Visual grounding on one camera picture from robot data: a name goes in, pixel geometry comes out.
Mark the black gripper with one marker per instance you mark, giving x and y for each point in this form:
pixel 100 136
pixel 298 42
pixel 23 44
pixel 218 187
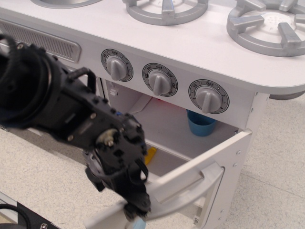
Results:
pixel 126 182

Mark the white oven door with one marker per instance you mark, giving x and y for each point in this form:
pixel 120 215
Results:
pixel 212 175

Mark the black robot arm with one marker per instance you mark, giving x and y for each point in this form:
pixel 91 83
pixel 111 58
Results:
pixel 38 91

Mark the blue round lid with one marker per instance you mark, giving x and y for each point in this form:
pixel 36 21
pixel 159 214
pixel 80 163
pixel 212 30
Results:
pixel 139 224

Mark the yellow toy utensil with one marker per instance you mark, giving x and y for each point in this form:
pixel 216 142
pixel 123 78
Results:
pixel 150 154

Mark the blue plastic cup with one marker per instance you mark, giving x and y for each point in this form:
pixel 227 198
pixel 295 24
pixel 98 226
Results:
pixel 200 125

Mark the grey middle control knob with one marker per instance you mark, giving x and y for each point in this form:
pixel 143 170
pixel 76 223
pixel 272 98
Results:
pixel 160 80

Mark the grey control knob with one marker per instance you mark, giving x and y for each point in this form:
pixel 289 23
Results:
pixel 208 96
pixel 117 65
pixel 160 80

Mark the grey left control knob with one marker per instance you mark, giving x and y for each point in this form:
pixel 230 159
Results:
pixel 117 65

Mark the grey right control knob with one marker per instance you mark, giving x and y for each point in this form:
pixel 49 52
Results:
pixel 208 96

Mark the white toy kitchen unit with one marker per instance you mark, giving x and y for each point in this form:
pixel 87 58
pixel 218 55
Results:
pixel 200 49

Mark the grey middle burner grate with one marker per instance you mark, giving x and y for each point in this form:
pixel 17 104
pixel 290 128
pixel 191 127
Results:
pixel 166 12

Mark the grey burner grate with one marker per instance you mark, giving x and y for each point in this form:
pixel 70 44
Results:
pixel 269 27
pixel 166 12

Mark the grey right burner grate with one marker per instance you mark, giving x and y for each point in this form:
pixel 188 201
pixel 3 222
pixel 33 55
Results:
pixel 269 27

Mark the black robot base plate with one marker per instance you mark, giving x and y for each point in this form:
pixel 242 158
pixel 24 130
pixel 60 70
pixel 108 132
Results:
pixel 27 219

